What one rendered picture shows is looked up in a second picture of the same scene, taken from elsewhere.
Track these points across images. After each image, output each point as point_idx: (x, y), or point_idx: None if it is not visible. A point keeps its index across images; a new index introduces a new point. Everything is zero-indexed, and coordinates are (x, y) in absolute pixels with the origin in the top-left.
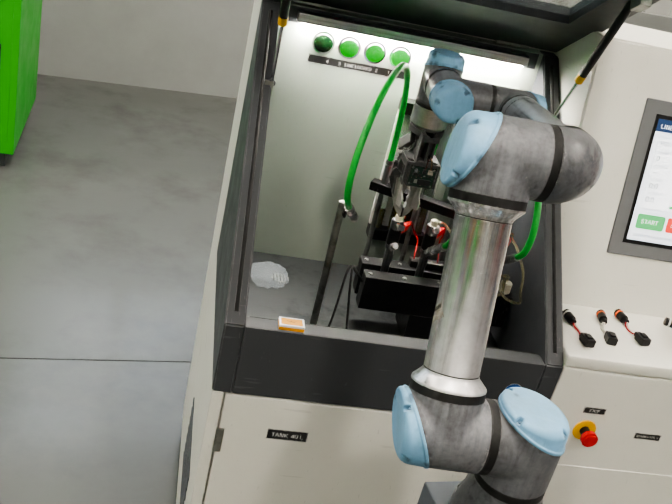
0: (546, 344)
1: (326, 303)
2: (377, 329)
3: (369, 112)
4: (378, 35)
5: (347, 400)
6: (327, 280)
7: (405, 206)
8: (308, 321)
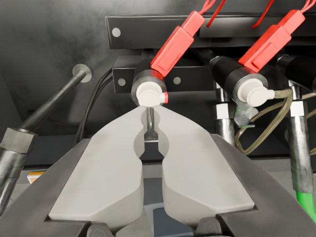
0: None
1: (94, 0)
2: (156, 48)
3: None
4: None
5: None
6: (62, 100)
7: (157, 132)
8: (76, 52)
